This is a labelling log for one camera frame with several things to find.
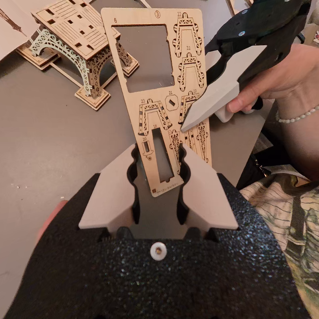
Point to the person's right hand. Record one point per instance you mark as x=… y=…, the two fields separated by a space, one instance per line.
x=286 y=79

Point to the grey desk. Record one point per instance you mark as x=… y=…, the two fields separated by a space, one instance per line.
x=49 y=149

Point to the person's left hand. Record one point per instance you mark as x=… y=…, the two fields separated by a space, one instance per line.
x=51 y=216

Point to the paper instruction sheet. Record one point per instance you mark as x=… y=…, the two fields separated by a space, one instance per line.
x=12 y=37

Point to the wooden tower base model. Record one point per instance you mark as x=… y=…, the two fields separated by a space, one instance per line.
x=72 y=27

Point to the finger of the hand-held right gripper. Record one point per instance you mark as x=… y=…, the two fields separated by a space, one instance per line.
x=211 y=58
x=216 y=94

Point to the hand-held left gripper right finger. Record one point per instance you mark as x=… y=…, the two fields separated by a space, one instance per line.
x=206 y=199

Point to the wooden puzzle sheet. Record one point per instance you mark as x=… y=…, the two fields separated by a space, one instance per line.
x=139 y=16

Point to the person's printed shirt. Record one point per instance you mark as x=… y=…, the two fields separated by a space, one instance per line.
x=286 y=211

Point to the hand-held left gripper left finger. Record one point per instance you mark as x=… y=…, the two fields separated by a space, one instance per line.
x=109 y=199

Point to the black bag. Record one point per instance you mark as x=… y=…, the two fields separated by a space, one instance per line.
x=251 y=169

